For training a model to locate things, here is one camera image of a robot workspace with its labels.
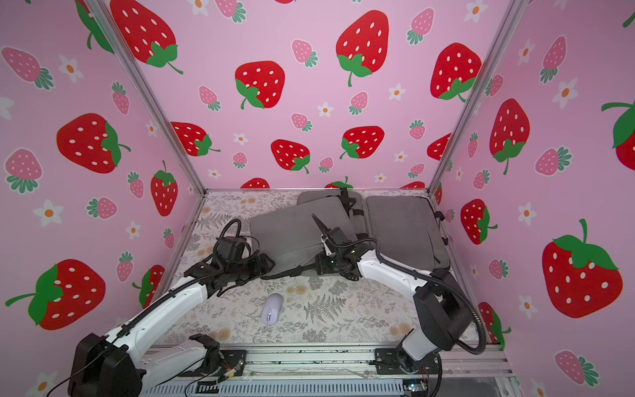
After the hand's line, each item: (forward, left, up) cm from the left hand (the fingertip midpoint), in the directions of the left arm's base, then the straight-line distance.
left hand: (270, 266), depth 83 cm
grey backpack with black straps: (+33, -30, -3) cm, 45 cm away
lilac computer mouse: (-12, -1, -8) cm, 14 cm away
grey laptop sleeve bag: (+19, -53, -5) cm, 56 cm away
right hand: (0, -15, -2) cm, 16 cm away
